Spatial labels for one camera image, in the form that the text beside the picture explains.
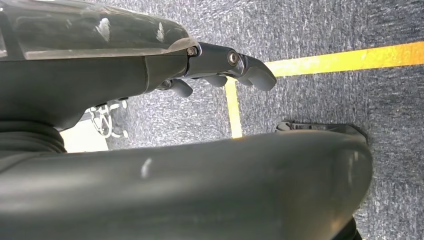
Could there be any black floor object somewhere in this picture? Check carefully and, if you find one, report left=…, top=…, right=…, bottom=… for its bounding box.
left=275, top=119, right=368, bottom=144

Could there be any yellow floor tape line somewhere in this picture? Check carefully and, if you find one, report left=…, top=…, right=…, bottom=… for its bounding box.
left=224, top=41, right=424, bottom=140

